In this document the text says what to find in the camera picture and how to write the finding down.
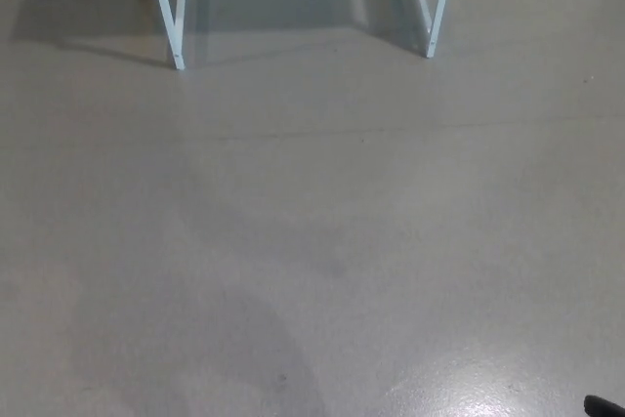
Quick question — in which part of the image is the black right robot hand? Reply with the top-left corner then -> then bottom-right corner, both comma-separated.
584,394 -> 625,417

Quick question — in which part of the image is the white metal desk leg frame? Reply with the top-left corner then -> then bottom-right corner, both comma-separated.
407,0 -> 460,60
145,0 -> 190,70

